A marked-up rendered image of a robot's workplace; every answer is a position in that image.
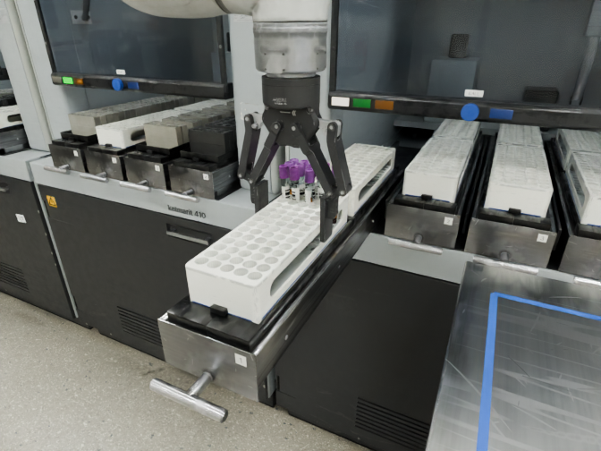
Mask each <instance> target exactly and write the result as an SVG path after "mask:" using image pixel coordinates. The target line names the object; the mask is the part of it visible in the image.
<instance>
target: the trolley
mask: <svg viewBox="0 0 601 451"><path fill-rule="evenodd" d="M425 451H601V289H597V288H593V287H589V286H584V285H577V284H573V283H568V282H564V281H560V280H555V279H551V278H547V277H539V276H535V275H531V274H526V273H522V272H518V271H513V270H509V269H505V268H497V267H493V266H488V265H484V264H480V263H476V262H471V261H465V264H464V268H463V272H462V277H461V284H460V289H459V292H458V297H457V302H456V305H455V310H454V314H453V322H452V326H451V330H450V335H449V338H448V343H447V347H446V351H445V356H444V363H443V368H442V372H441V376H440V380H439V385H438V389H437V393H436V400H435V405H434V410H433V413H432V418H431V422H430V426H429V431H428V435H427V443H426V447H425Z"/></svg>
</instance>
